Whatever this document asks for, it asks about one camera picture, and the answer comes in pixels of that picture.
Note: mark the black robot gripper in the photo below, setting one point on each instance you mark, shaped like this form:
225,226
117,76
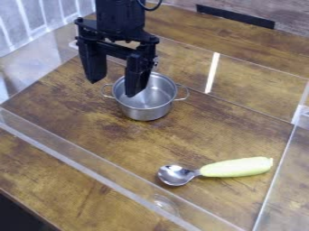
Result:
117,34

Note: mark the green handled metal spoon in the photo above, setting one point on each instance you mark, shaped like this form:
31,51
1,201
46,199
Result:
177,176

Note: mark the small stainless steel pot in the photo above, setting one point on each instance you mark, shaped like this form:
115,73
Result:
153,103

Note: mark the clear acrylic triangle bracket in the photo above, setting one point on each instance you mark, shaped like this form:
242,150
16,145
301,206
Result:
74,45

